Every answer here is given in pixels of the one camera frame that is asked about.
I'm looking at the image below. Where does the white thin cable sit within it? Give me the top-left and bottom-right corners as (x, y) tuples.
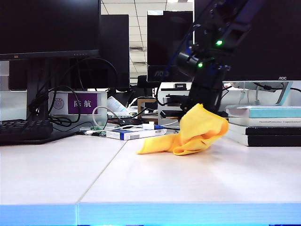
(85, 124), (144, 136)

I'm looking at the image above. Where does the black keyboard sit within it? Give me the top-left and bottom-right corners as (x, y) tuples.
(0, 119), (54, 142)

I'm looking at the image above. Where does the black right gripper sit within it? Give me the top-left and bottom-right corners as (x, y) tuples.
(180, 67), (225, 115)

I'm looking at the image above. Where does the silver monitor stand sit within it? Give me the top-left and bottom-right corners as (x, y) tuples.
(231, 81), (295, 106)

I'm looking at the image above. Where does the green circuit board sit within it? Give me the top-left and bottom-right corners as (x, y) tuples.
(79, 126), (107, 137)

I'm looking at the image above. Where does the wooden box frame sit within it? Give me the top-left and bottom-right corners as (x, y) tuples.
(137, 98), (158, 119)

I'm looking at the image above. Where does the black flat device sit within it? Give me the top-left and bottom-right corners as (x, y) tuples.
(117, 117), (144, 126)

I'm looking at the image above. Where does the thick black cover book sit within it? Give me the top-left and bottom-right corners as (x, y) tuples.
(225, 129), (301, 147)

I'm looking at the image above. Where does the black monitor with thin bezel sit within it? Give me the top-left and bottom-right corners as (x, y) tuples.
(0, 0), (102, 61)

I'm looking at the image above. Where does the black arched cable under monitor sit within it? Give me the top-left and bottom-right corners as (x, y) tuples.
(77, 57), (118, 91)

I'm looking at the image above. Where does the black looped cable by sign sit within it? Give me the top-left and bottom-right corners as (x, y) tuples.
(48, 85), (82, 125)

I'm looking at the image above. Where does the large AOC monitor silver edge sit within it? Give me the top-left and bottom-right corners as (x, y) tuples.
(194, 0), (301, 82)

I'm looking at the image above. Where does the black monitor back panel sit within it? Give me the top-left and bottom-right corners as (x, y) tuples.
(100, 14), (130, 89)

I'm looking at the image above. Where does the thin black cover book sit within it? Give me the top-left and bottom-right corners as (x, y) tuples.
(227, 122), (301, 136)

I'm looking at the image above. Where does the white blue printed package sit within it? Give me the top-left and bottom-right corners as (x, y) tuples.
(107, 96), (130, 114)

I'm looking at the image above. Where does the beige cable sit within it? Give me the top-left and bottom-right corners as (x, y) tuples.
(92, 105), (182, 132)

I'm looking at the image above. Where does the black AOC monitor glossy bezel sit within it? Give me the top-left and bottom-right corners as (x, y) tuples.
(147, 10), (195, 83)

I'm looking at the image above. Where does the yellow microfiber rag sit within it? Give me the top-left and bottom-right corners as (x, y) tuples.
(136, 103), (230, 156)

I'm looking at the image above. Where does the white spine book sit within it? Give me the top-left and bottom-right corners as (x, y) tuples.
(228, 117), (301, 128)

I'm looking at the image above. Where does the white and blue cardboard box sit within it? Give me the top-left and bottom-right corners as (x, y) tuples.
(106, 128), (167, 141)

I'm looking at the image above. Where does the dark monitor stand with base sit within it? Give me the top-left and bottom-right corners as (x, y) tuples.
(0, 58), (79, 145)

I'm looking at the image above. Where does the purple and white name plate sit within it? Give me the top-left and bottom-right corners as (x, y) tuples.
(48, 91), (108, 116)

